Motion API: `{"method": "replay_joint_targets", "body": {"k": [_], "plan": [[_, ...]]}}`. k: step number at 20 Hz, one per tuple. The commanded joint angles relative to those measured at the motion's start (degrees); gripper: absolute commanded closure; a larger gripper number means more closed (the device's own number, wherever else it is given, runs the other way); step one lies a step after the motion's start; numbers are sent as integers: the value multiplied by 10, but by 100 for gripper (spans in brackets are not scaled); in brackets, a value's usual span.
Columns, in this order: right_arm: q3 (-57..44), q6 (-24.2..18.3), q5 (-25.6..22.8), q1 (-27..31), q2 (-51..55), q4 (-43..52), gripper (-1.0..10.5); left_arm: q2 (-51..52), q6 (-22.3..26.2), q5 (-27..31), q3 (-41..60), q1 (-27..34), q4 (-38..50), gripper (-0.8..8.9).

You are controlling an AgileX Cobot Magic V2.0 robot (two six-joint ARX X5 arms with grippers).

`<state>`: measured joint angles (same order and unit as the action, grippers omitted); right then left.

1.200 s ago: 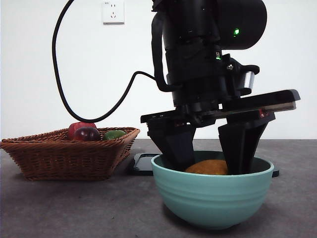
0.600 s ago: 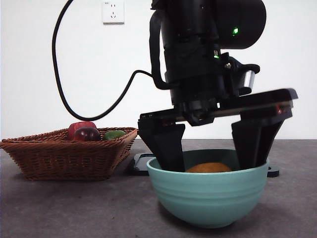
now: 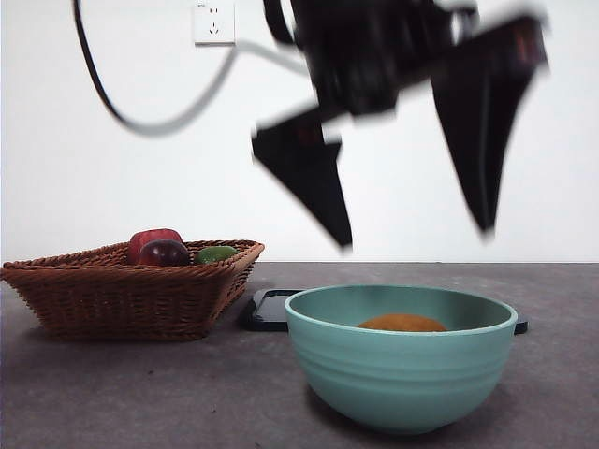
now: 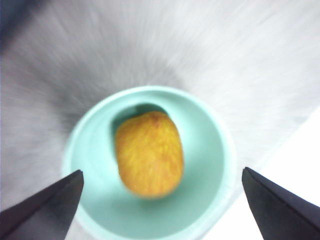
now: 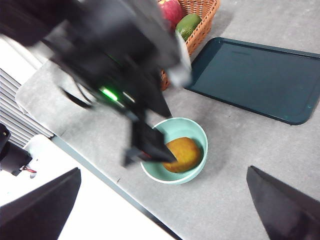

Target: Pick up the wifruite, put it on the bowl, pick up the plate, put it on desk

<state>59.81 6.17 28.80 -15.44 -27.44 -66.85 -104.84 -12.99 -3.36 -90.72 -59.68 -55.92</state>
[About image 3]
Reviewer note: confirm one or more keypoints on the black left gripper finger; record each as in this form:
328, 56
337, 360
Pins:
309, 178
482, 121

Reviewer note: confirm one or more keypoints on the yellow-orange oval fruit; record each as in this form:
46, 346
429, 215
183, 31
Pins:
402, 323

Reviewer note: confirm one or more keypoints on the teal ribbed bowl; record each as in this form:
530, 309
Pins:
402, 379

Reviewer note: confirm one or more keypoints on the green avocado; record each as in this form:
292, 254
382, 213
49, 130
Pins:
215, 255

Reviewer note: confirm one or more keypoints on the dark green rectangular tray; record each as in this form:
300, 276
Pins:
264, 313

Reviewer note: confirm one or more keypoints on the dark purple plum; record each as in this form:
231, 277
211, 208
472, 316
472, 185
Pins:
164, 253

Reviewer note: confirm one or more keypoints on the red apple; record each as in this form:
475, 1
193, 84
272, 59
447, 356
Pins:
150, 237

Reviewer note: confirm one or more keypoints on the brown wicker basket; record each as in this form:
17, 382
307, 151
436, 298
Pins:
117, 304

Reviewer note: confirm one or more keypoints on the white wall socket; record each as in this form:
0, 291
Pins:
215, 23

